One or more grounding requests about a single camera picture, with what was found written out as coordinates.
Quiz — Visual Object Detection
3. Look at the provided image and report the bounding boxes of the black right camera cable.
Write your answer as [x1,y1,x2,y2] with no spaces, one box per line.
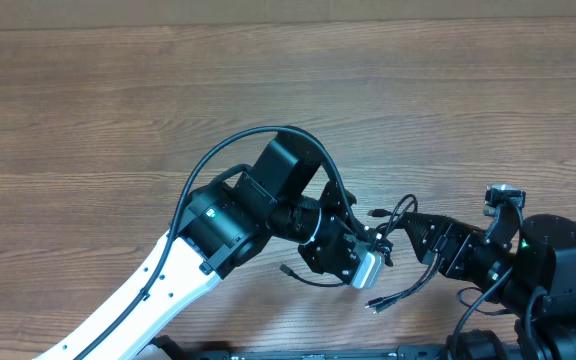
[448,199,527,360]

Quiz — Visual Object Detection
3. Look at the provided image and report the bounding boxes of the black USB cable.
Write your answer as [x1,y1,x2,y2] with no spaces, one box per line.
[279,193,419,289]

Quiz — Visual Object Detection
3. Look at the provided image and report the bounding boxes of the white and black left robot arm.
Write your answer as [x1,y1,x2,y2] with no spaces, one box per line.
[41,126,385,359]

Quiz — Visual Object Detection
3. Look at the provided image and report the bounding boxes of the black left camera cable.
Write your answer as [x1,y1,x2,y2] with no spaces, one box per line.
[72,124,374,360]

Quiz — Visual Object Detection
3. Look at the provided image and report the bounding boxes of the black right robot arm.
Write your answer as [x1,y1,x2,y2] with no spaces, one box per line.
[399,213,576,360]

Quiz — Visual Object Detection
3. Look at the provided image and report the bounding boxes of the black camera cable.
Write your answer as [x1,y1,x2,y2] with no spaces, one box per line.
[72,124,374,360]
[448,199,527,360]

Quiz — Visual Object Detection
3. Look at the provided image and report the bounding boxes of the cardboard back panel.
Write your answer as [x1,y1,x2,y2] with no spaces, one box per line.
[0,0,576,30]

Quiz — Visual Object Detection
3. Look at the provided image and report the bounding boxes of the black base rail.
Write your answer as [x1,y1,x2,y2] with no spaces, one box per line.
[150,336,444,360]

